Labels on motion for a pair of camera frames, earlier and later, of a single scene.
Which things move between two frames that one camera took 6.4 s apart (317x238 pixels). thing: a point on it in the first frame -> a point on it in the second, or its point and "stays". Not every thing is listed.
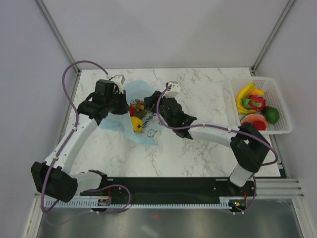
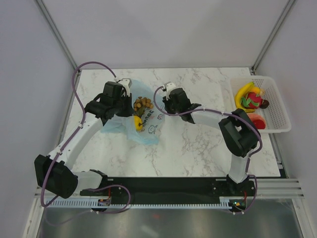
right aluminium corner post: x=271 y=36 stays
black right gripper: x=152 y=98 -> x=167 y=102
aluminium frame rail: x=270 y=188 stays
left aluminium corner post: x=58 y=35 stays
